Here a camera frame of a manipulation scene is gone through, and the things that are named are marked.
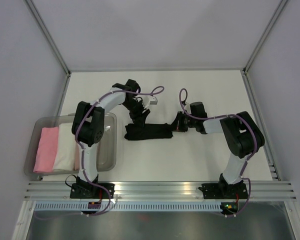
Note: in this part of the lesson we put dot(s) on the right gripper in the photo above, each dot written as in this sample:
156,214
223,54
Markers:
177,125

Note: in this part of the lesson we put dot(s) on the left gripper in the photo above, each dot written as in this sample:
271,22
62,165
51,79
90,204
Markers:
139,117

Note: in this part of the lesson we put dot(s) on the black t-shirt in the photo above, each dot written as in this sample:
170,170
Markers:
148,131

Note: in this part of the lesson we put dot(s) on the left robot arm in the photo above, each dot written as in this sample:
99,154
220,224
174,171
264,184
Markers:
88,128

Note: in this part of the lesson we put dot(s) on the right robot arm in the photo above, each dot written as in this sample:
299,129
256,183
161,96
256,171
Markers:
242,135

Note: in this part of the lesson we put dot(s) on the clear plastic bin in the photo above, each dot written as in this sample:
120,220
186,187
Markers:
106,154

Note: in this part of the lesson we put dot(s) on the light pink rolled t-shirt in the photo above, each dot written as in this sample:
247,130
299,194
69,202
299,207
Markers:
77,158

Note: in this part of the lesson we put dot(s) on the white rolled t-shirt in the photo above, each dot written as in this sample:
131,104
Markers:
65,156

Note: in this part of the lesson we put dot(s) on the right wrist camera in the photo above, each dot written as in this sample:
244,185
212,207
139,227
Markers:
186,107

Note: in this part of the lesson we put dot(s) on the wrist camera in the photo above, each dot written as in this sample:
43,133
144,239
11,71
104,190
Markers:
149,100
186,107

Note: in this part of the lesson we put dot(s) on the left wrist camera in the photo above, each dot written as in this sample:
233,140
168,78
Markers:
149,100

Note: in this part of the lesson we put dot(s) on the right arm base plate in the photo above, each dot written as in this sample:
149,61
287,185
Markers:
215,192

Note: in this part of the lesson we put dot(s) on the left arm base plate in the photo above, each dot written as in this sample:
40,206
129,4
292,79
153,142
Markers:
87,191

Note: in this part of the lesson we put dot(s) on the slotted cable duct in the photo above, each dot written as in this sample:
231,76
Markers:
131,206

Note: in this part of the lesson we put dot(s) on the left aluminium frame post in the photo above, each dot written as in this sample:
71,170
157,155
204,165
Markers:
46,34

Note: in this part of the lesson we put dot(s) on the aluminium frame post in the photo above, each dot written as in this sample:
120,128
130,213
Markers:
46,34
265,34

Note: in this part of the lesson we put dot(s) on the aluminium mounting rail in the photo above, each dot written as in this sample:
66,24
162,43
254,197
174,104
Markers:
155,191

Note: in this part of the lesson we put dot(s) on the right aluminium frame post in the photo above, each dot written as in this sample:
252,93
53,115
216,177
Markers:
265,34

